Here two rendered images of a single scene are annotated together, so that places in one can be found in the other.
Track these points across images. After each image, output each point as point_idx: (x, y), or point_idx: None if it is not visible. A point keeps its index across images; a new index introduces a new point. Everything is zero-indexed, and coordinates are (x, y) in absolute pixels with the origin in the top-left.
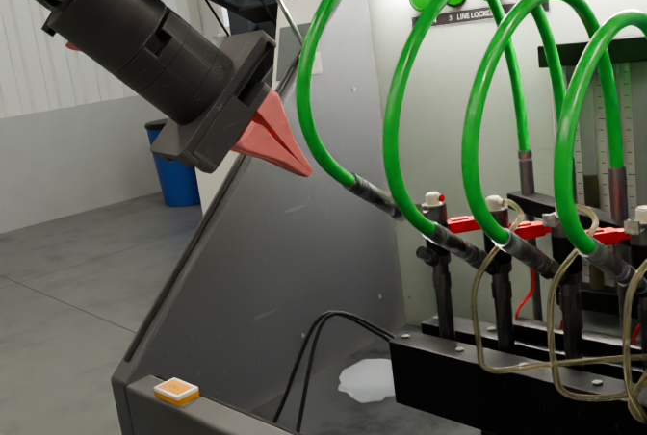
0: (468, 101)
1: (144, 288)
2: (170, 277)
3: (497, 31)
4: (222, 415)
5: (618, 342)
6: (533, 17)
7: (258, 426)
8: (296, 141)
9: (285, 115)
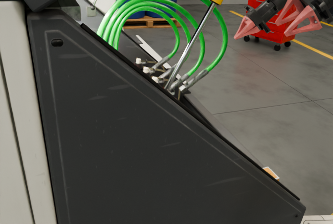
0: (188, 28)
1: None
2: (278, 181)
3: (175, 12)
4: (249, 157)
5: None
6: (116, 20)
7: (238, 147)
8: (238, 28)
9: (241, 22)
